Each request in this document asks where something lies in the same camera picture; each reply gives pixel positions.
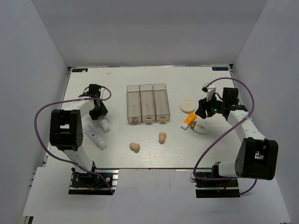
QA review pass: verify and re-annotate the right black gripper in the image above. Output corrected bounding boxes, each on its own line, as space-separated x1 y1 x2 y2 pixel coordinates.
195 92 226 119

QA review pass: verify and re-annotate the white tube pink blue print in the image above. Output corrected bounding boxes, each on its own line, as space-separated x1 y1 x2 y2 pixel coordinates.
98 116 110 132

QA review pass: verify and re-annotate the white tube blue logo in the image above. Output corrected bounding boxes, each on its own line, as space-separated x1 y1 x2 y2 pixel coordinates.
83 125 107 149

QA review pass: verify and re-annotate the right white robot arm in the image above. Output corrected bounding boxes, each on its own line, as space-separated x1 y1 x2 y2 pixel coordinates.
195 87 278 186

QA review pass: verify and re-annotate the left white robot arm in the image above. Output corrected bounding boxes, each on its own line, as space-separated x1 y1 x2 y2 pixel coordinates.
50 84 112 186

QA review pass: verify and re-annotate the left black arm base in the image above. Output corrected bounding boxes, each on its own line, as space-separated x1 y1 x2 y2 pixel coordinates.
68 169 119 196

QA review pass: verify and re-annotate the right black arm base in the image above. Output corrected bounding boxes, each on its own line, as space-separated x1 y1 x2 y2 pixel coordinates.
195 179 240 198

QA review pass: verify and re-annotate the right beige makeup sponge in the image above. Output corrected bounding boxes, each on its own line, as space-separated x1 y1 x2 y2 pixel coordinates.
158 132 166 144

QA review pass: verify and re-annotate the beige makeup sponge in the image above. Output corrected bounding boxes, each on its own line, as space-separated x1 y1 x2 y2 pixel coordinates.
158 132 166 144
129 142 140 153

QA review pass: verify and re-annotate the left beige makeup sponge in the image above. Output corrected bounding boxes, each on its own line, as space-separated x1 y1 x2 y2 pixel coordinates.
129 142 140 153

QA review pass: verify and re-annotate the orange tube white cap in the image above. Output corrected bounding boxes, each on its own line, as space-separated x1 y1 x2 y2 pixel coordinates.
181 112 197 130

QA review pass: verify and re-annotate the white oval compact case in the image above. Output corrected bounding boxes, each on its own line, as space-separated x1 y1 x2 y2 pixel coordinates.
190 121 208 134

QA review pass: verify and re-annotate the round cream powder puff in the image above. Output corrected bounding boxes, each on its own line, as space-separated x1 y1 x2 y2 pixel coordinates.
180 100 196 113

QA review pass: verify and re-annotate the left clear organizer bin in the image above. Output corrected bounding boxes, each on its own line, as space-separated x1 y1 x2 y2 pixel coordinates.
127 85 142 123

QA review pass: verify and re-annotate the clear organizer bin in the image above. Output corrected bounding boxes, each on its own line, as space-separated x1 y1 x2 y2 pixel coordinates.
153 84 171 122
127 85 142 123
140 84 156 122

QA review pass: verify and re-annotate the right clear organizer bin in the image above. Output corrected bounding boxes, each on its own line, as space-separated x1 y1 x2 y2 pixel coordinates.
153 84 171 122

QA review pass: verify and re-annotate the middle clear organizer bin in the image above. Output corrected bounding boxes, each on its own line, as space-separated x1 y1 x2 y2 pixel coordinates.
140 84 156 122

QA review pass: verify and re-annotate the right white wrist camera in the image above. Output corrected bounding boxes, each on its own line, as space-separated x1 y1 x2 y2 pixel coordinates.
202 83 216 101

